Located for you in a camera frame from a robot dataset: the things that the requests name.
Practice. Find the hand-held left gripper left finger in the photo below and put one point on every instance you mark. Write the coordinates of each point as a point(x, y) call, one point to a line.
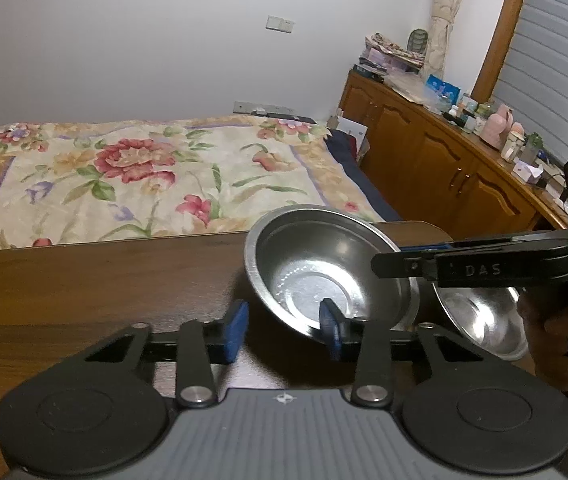
point(234, 332)

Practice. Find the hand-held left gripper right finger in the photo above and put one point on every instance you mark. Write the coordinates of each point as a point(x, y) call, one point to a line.
point(330, 330)

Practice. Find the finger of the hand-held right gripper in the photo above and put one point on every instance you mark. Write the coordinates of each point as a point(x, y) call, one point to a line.
point(404, 265)
point(489, 241)

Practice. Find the stainless steel bowl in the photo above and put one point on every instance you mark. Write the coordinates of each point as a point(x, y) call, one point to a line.
point(484, 325)
point(314, 260)

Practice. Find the person's right hand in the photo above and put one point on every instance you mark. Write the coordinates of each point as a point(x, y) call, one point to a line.
point(549, 345)

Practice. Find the small white box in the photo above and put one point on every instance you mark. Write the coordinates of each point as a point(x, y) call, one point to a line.
point(528, 170)

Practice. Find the wooden cabinet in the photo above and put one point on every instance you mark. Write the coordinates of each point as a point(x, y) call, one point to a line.
point(434, 160)

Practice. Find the dark blue bed sheet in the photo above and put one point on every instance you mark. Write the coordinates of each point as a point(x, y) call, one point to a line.
point(354, 170)

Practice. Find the small potted plant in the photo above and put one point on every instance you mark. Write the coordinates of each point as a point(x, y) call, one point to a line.
point(535, 141)

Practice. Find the pink jug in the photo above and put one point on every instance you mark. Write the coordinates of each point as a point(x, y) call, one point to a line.
point(498, 127)

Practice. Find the white paper bag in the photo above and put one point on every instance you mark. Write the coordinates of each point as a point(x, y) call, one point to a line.
point(353, 132)

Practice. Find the blue box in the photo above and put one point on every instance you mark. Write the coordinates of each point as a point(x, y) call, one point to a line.
point(443, 89)

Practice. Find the floral blanket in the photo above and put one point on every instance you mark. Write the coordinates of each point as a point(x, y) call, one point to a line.
point(139, 180)

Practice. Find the stack of papers and books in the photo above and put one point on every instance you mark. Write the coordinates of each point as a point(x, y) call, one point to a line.
point(389, 55)

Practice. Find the green glass vase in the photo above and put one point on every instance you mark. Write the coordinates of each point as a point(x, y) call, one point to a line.
point(418, 41)

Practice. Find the beige patterned curtain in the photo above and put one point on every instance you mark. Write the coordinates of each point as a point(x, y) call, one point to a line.
point(449, 20)

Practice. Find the white wall switch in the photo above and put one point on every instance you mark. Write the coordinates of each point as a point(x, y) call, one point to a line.
point(280, 24)

